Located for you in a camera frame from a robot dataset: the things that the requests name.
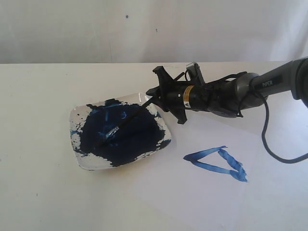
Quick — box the black paintbrush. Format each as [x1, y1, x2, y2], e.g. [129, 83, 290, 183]
[96, 97, 155, 147]

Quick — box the white plate with blue paint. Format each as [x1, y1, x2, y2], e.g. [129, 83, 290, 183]
[69, 93, 171, 170]

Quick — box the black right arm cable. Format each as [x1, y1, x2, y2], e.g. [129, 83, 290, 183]
[170, 72, 308, 164]

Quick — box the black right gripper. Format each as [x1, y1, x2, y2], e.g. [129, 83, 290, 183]
[153, 66, 214, 125]

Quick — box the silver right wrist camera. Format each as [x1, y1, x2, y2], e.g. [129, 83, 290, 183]
[186, 62, 205, 86]

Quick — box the white paper sheet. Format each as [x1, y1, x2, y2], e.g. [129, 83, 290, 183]
[131, 113, 308, 231]

